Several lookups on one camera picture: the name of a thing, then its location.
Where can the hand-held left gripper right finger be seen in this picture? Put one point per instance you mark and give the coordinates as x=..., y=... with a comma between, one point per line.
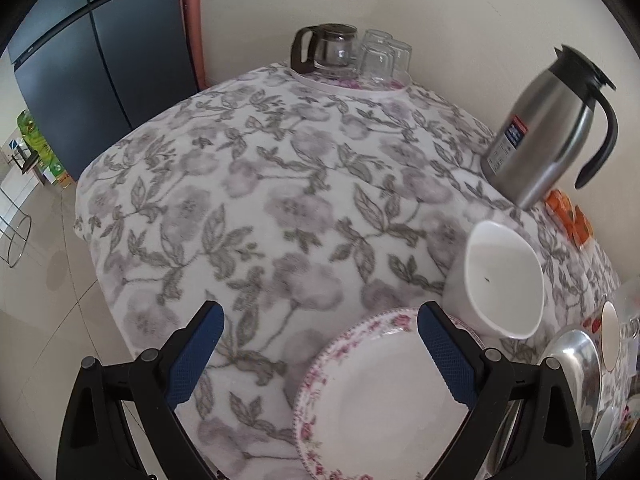
x=445, y=355

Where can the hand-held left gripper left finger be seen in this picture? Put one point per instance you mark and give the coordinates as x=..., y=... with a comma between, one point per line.
x=197, y=355

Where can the pink floral rimmed plate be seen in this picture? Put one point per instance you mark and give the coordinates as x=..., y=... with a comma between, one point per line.
x=390, y=400

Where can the white bowl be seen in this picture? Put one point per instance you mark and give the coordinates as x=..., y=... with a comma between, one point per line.
x=500, y=280

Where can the steel plate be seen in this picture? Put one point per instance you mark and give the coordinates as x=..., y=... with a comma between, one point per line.
x=575, y=360

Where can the red floral cloth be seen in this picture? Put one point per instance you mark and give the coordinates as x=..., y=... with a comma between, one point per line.
x=592, y=322

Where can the small white cup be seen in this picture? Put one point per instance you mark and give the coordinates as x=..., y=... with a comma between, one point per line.
x=610, y=335

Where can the grey floral tablecloth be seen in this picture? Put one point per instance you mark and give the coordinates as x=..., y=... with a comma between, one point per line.
x=250, y=185

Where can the orange packet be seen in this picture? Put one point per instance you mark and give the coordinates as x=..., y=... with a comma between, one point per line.
x=570, y=215

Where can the stainless steel thermos jug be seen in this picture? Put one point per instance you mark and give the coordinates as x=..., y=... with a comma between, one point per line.
x=540, y=130

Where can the green box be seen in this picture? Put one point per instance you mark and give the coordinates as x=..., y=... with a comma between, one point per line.
x=40, y=145

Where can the white round tray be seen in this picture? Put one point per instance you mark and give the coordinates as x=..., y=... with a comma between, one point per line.
x=350, y=88

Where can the clear drinking glass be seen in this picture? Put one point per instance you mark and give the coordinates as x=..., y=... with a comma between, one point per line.
x=402, y=57
x=374, y=35
x=376, y=62

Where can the dark refrigerator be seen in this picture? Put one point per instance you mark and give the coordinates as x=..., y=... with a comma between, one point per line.
x=100, y=60

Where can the glass coffee pot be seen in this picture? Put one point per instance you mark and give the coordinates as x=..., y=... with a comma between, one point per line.
x=335, y=50

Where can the pink rolled mat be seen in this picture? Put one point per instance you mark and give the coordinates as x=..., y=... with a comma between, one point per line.
x=192, y=25

